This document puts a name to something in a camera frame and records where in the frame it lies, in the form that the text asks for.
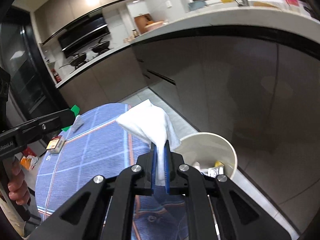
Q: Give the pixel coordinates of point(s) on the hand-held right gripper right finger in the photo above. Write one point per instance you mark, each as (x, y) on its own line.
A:
(168, 180)

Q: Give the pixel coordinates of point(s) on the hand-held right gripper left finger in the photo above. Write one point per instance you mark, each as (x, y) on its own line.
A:
(153, 170)

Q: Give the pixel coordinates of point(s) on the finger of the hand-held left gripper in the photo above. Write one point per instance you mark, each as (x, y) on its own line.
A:
(50, 122)

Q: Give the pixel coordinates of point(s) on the green white wrapper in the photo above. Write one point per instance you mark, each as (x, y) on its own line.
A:
(75, 109)

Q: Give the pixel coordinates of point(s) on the white tissue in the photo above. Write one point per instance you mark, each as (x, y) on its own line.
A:
(150, 122)

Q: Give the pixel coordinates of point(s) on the white round bin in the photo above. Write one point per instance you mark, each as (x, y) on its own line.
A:
(207, 145)

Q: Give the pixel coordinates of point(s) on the person's left hand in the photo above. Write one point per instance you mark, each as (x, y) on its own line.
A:
(18, 190)

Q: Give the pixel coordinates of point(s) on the red and yellow box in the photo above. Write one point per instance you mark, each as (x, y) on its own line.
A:
(55, 145)

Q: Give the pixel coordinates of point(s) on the small white packet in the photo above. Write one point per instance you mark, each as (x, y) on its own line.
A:
(78, 123)

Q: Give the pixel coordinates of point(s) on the orange packet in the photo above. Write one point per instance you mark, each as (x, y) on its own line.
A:
(26, 162)

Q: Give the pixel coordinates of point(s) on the red sauce bottles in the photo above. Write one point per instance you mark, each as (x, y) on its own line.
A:
(56, 76)

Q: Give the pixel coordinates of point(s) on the white black printed wrapper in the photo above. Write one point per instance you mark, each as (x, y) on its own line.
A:
(215, 172)

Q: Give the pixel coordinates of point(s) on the blue patterned tablecloth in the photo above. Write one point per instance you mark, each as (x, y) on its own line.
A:
(87, 155)

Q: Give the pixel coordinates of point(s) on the yellow wrapper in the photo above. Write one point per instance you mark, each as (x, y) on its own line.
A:
(219, 164)

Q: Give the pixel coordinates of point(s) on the black refrigerator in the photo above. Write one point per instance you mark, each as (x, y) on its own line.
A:
(25, 67)

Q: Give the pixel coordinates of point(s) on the black frying pan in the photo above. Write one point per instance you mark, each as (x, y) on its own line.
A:
(101, 45)

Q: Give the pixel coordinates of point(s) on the black range hood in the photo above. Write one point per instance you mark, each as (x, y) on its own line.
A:
(82, 35)

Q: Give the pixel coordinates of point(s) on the glass jar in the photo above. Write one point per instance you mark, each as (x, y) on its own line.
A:
(135, 33)

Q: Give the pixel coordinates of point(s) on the grey kitchen cabinet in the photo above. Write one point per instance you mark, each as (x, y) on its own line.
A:
(225, 67)

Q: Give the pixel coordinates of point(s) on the pink bowl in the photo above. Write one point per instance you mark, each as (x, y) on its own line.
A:
(154, 26)

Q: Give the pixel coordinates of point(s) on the grey wall cabinet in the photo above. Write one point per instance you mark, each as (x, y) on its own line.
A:
(75, 7)

